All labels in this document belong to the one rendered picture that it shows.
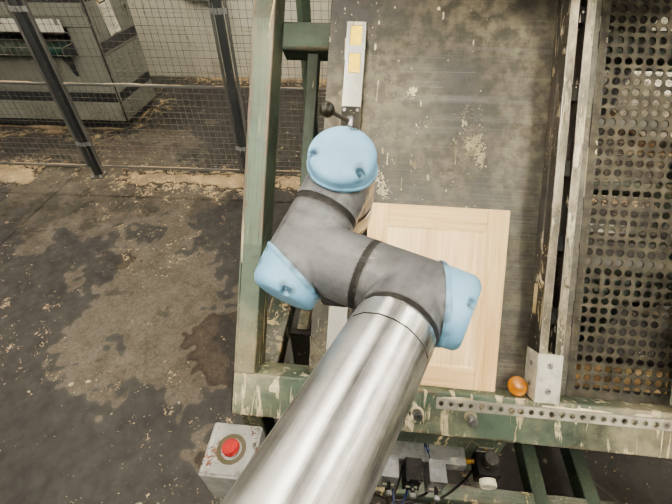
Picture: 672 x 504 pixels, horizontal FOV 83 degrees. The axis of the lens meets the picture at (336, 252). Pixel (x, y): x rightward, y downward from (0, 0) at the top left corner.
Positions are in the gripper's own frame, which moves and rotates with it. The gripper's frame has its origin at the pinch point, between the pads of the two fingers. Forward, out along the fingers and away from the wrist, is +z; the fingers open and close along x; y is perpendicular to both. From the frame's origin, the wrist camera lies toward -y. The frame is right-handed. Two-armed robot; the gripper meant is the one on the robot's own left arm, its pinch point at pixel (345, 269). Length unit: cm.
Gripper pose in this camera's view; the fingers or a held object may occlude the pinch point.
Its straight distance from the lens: 72.0
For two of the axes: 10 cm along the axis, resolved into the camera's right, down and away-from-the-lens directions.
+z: 0.3, 3.4, 9.4
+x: -10.0, -0.6, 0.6
